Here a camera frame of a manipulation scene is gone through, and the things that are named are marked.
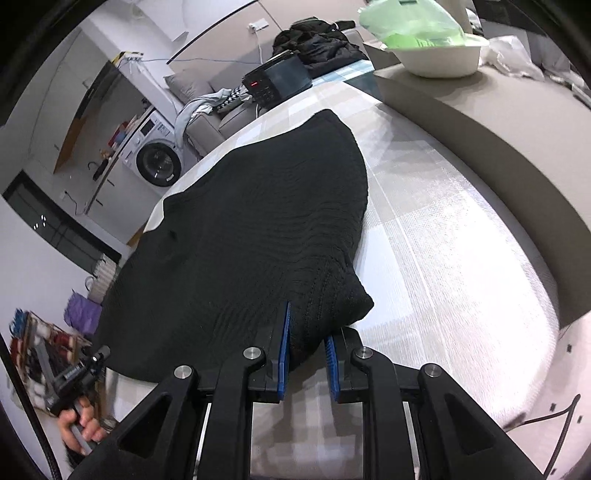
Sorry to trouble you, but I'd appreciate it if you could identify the black keypad device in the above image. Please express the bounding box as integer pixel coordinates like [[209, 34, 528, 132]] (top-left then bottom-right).
[[243, 59, 314, 110]]

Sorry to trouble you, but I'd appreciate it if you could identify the black white striped cloth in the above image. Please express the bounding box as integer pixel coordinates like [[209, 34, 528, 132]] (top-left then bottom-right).
[[216, 84, 254, 115]]

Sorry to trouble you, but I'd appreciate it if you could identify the light blue table cover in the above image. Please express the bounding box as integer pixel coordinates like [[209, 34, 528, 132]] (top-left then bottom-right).
[[314, 60, 375, 87]]

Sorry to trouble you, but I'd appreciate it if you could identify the clear plastic bag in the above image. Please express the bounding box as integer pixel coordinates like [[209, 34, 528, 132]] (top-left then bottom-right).
[[480, 34, 546, 82]]

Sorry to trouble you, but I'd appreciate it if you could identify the grey side counter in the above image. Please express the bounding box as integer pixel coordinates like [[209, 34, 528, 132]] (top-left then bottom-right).
[[372, 60, 591, 330]]

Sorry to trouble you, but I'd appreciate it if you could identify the black glass cabinet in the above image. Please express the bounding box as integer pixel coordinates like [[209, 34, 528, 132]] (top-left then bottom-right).
[[2, 171, 122, 278]]

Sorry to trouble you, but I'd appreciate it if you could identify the pile of black clothes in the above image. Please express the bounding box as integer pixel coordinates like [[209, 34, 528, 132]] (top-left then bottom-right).
[[272, 17, 370, 79]]

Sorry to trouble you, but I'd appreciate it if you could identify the white bowl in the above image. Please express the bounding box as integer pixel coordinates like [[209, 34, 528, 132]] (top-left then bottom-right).
[[390, 34, 490, 78]]

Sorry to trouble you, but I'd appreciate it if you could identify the white washing machine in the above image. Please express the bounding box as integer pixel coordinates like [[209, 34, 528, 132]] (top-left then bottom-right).
[[122, 107, 188, 188]]

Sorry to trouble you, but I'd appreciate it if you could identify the white garment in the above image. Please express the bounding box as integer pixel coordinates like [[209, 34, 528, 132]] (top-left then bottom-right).
[[174, 90, 232, 137]]

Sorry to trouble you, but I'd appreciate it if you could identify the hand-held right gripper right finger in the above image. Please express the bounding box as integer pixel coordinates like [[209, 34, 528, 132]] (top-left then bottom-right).
[[324, 328, 546, 480]]

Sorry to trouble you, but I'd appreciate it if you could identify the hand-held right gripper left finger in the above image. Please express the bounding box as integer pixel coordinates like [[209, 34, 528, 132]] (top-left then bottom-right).
[[68, 302, 293, 480]]

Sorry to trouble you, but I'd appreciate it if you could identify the purple bag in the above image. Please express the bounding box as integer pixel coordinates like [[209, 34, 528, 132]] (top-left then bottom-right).
[[65, 291, 102, 330]]

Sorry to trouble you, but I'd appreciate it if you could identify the black knit sweater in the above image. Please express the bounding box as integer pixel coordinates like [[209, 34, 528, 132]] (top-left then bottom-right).
[[95, 109, 375, 384]]

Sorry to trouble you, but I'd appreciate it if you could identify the grey sofa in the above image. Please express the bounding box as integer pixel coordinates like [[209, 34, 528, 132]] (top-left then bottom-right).
[[164, 69, 278, 160]]

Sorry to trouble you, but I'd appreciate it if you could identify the colourful patterned box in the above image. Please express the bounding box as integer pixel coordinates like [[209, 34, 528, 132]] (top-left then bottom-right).
[[9, 309, 93, 411]]

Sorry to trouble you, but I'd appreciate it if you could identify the person's left hand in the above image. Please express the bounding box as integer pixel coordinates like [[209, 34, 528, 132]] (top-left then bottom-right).
[[58, 397, 110, 455]]

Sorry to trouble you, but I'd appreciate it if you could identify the black cable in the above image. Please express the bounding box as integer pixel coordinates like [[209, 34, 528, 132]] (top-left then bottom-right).
[[508, 394, 583, 480], [0, 332, 63, 480]]

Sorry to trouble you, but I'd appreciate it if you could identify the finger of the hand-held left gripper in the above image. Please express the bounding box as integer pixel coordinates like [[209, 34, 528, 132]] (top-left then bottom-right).
[[85, 345, 112, 377]]

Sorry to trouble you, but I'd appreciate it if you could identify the green plastic bag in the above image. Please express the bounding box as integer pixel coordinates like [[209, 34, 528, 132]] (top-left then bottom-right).
[[359, 0, 467, 49]]

